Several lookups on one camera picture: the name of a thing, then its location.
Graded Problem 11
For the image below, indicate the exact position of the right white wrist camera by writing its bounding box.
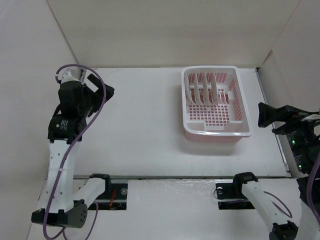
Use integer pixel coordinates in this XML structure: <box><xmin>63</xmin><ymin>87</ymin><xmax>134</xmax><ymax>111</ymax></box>
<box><xmin>301</xmin><ymin>112</ymin><xmax>320</xmax><ymax>122</ymax></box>

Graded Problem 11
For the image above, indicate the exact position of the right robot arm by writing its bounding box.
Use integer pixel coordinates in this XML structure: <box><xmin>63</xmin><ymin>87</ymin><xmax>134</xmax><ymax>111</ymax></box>
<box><xmin>231</xmin><ymin>102</ymin><xmax>320</xmax><ymax>240</ymax></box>

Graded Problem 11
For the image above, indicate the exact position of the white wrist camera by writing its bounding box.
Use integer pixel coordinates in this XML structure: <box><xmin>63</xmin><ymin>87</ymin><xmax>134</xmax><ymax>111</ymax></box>
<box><xmin>301</xmin><ymin>112</ymin><xmax>320</xmax><ymax>122</ymax></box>
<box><xmin>55</xmin><ymin>68</ymin><xmax>82</xmax><ymax>85</ymax></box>

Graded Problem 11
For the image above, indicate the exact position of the white plate green flower pattern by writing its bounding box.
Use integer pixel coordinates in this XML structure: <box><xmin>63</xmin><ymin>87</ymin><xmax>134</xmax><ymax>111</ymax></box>
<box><xmin>184</xmin><ymin>74</ymin><xmax>192</xmax><ymax>104</ymax></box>

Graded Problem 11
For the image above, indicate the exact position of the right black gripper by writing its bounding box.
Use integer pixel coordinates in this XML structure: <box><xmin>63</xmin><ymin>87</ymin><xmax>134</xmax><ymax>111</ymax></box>
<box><xmin>258</xmin><ymin>100</ymin><xmax>320</xmax><ymax>171</ymax></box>

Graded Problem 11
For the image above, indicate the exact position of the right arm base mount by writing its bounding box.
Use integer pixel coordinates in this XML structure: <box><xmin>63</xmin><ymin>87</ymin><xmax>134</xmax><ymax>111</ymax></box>
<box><xmin>213</xmin><ymin>182</ymin><xmax>255</xmax><ymax>210</ymax></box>

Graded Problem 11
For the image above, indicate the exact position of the orange sunburst plate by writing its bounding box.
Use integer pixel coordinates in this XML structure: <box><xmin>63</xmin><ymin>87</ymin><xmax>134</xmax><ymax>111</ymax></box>
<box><xmin>193</xmin><ymin>73</ymin><xmax>201</xmax><ymax>104</ymax></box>
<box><xmin>202</xmin><ymin>72</ymin><xmax>210</xmax><ymax>105</ymax></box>

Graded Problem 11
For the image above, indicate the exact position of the white plate teal red rim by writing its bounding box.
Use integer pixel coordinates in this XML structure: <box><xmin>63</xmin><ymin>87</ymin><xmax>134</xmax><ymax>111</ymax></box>
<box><xmin>211</xmin><ymin>72</ymin><xmax>218</xmax><ymax>105</ymax></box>

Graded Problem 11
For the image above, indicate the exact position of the pink white dish rack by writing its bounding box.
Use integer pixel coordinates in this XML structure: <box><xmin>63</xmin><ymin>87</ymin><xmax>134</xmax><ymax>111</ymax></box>
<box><xmin>181</xmin><ymin>65</ymin><xmax>253</xmax><ymax>143</ymax></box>

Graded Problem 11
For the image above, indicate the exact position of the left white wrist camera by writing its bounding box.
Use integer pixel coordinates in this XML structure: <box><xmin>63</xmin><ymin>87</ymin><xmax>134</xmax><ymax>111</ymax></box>
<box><xmin>55</xmin><ymin>68</ymin><xmax>82</xmax><ymax>85</ymax></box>

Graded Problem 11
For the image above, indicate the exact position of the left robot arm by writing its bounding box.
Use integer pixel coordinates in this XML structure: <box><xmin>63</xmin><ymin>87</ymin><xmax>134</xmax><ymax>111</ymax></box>
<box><xmin>31</xmin><ymin>72</ymin><xmax>115</xmax><ymax>229</ymax></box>

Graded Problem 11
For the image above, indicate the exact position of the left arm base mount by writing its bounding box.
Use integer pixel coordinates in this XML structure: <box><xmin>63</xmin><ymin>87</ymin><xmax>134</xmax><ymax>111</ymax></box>
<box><xmin>95</xmin><ymin>180</ymin><xmax>128</xmax><ymax>211</ymax></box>

